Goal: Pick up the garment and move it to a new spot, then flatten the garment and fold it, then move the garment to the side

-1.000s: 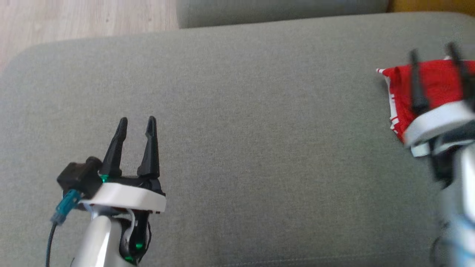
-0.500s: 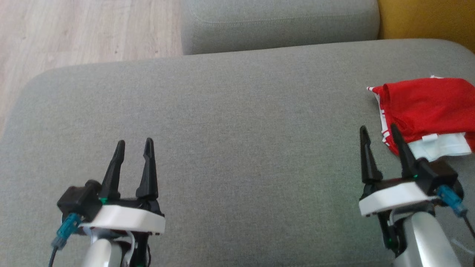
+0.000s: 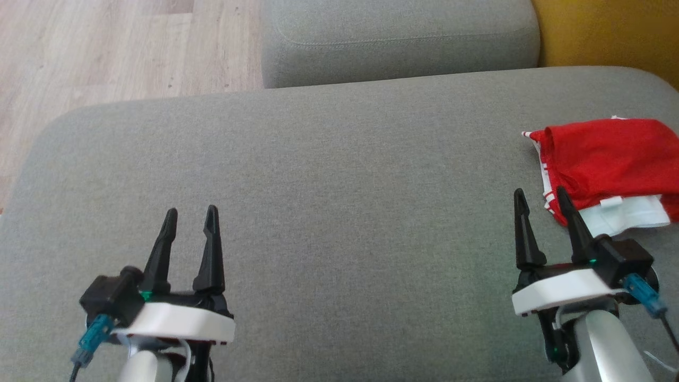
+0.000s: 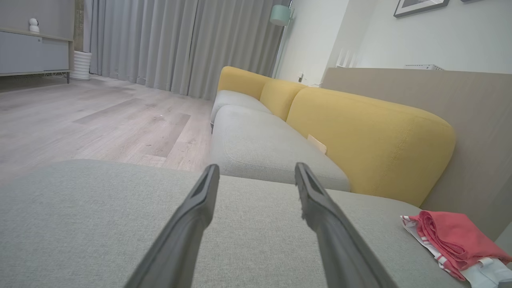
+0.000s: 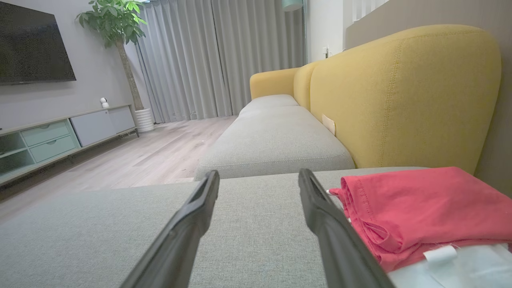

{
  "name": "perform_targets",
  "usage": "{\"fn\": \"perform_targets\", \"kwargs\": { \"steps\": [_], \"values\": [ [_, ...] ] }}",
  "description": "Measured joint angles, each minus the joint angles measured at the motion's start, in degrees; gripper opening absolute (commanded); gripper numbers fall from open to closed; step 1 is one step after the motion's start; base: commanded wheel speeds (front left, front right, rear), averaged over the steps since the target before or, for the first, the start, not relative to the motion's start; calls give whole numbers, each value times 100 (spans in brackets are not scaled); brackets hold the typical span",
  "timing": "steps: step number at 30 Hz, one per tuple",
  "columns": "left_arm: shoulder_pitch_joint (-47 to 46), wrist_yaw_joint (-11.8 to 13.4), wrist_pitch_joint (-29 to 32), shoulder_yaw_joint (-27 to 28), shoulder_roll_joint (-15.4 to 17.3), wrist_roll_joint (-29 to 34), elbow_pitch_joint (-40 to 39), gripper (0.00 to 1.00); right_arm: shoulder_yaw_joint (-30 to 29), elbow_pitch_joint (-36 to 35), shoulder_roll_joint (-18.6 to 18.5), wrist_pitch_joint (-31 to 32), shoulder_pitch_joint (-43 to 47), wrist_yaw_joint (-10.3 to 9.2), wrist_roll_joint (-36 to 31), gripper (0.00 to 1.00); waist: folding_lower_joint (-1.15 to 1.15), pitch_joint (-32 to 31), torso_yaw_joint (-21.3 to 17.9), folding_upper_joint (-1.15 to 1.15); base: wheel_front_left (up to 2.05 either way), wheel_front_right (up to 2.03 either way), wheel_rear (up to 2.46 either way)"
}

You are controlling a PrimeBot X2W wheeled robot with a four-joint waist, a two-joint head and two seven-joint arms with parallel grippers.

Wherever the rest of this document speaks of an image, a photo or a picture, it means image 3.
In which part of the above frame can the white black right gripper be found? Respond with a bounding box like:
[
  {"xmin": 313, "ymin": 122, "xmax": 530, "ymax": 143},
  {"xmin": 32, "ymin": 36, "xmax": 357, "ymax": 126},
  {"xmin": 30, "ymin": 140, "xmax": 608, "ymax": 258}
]
[{"xmin": 512, "ymin": 186, "xmax": 629, "ymax": 317}]

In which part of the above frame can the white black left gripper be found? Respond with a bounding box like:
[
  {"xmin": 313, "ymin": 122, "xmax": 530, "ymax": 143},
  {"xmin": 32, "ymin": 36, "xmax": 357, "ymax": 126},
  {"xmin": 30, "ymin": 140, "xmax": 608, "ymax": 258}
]
[{"xmin": 111, "ymin": 205, "xmax": 236, "ymax": 344}]

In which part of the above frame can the red jersey with white sleeves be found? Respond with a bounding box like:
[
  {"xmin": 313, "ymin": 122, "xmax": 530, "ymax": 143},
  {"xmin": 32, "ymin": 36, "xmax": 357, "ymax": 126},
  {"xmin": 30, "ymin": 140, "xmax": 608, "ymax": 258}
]
[{"xmin": 521, "ymin": 118, "xmax": 679, "ymax": 238}]

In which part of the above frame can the large grey sofa seat cushion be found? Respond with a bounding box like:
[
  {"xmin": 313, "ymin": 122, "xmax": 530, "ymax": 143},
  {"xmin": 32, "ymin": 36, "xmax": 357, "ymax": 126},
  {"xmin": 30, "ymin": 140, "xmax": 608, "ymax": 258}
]
[{"xmin": 0, "ymin": 66, "xmax": 679, "ymax": 382}]

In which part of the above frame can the medium grey sofa seat cushion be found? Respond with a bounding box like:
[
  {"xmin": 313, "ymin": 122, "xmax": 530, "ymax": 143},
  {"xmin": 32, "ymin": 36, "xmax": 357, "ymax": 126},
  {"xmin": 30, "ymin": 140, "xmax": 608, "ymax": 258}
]
[{"xmin": 260, "ymin": 0, "xmax": 541, "ymax": 89}]

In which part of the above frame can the black cable with teal plug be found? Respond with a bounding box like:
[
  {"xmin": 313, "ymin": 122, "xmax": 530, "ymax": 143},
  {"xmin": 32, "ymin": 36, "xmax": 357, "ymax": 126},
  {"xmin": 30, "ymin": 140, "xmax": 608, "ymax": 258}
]
[
  {"xmin": 623, "ymin": 273, "xmax": 679, "ymax": 353},
  {"xmin": 69, "ymin": 314, "xmax": 115, "ymax": 382}
]

